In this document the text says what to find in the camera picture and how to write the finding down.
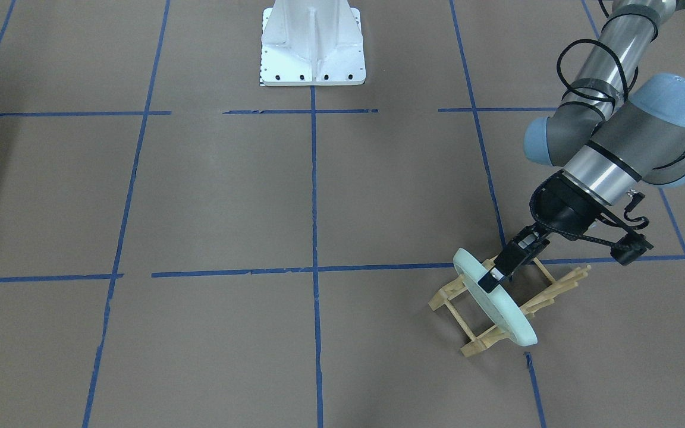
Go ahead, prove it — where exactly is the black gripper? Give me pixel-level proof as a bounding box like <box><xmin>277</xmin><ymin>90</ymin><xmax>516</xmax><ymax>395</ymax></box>
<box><xmin>477</xmin><ymin>171</ymin><xmax>604</xmax><ymax>292</ymax></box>

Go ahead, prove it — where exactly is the light green plate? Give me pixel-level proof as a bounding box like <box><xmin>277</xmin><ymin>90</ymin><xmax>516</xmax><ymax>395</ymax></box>
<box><xmin>453</xmin><ymin>248</ymin><xmax>538</xmax><ymax>347</ymax></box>

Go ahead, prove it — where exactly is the wooden dish rack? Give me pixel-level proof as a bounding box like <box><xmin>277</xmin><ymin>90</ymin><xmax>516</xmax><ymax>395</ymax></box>
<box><xmin>428</xmin><ymin>258</ymin><xmax>592</xmax><ymax>357</ymax></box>

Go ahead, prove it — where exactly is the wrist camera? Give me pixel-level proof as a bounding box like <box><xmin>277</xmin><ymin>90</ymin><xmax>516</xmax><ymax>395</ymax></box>
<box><xmin>609</xmin><ymin>233</ymin><xmax>654</xmax><ymax>266</ymax></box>

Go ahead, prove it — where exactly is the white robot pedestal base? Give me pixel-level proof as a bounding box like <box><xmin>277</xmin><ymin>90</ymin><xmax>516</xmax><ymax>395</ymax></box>
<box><xmin>259</xmin><ymin>1</ymin><xmax>367</xmax><ymax>87</ymax></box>

